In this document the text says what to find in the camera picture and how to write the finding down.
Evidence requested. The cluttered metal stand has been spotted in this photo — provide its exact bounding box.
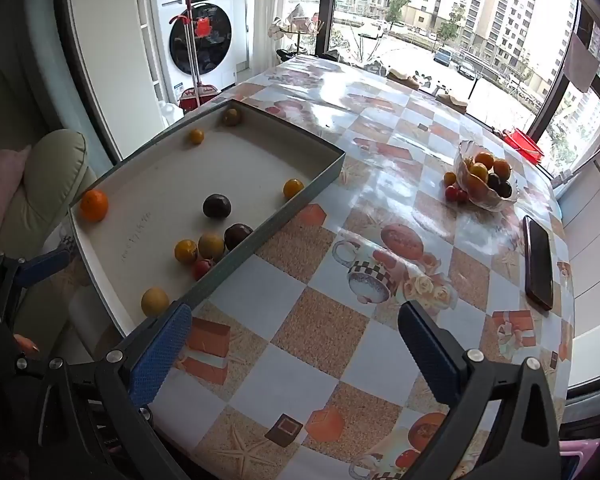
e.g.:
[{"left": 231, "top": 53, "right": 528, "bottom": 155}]
[{"left": 269, "top": 4, "right": 326, "bottom": 56}]

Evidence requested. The clear glass bowl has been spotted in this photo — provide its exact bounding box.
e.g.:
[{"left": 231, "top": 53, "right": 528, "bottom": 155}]
[{"left": 453, "top": 140, "right": 518, "bottom": 211}]

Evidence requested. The purple plastic object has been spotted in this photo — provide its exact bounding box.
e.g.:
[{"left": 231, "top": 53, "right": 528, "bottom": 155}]
[{"left": 560, "top": 440, "right": 588, "bottom": 480}]

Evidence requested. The hanging white towel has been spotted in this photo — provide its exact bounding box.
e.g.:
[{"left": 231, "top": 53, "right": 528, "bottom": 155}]
[{"left": 562, "top": 35, "right": 600, "bottom": 93}]

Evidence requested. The beige armchair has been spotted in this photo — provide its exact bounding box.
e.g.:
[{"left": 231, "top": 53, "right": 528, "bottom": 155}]
[{"left": 0, "top": 67, "right": 101, "bottom": 281}]

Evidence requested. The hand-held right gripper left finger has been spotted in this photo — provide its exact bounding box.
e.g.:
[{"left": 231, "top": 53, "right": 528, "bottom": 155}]
[{"left": 32, "top": 302, "right": 193, "bottom": 480}]

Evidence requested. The black smartphone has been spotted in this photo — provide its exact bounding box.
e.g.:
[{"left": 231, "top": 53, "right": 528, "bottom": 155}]
[{"left": 522, "top": 215, "right": 555, "bottom": 311}]

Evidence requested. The dark purple round fruit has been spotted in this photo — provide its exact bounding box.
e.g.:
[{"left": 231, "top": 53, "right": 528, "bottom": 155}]
[
  {"left": 202, "top": 193, "right": 232, "bottom": 219},
  {"left": 224, "top": 223, "right": 254, "bottom": 251}
]

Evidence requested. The large orange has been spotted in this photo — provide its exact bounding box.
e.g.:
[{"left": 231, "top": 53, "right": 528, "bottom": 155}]
[{"left": 80, "top": 189, "right": 110, "bottom": 222}]

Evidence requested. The person's left hand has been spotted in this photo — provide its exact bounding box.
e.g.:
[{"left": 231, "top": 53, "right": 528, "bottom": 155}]
[{"left": 12, "top": 334, "right": 41, "bottom": 358}]

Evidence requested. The white plastic jug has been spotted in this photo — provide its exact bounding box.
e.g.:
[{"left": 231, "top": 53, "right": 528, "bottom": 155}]
[{"left": 157, "top": 100, "right": 181, "bottom": 126}]

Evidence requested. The red plastic basket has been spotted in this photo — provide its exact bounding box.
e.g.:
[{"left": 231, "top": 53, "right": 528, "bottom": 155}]
[{"left": 500, "top": 127, "right": 545, "bottom": 163}]

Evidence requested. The checkered patterned tablecloth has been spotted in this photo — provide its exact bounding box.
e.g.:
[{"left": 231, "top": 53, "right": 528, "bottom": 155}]
[{"left": 60, "top": 55, "right": 576, "bottom": 480}]

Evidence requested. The brown fuzzy slipper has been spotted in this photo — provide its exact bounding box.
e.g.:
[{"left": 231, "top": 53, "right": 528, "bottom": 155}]
[
  {"left": 387, "top": 67, "right": 421, "bottom": 92},
  {"left": 432, "top": 87, "right": 468, "bottom": 111}
]

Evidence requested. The shallow grey cardboard box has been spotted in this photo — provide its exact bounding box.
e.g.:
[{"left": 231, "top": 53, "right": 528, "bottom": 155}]
[{"left": 69, "top": 99, "right": 345, "bottom": 338}]

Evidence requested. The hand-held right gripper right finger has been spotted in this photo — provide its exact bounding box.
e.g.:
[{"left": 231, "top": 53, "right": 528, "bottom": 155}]
[{"left": 397, "top": 300, "right": 563, "bottom": 480}]

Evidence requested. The white cabinet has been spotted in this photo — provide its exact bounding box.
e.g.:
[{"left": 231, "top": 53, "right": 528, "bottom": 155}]
[{"left": 67, "top": 0, "right": 166, "bottom": 156}]

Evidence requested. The red mop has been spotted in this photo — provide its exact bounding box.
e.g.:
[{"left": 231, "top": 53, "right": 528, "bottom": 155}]
[{"left": 169, "top": 0, "right": 220, "bottom": 110}]

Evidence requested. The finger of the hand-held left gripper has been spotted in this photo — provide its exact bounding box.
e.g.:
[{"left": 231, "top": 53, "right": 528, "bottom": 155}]
[{"left": 0, "top": 247, "right": 73, "bottom": 378}]

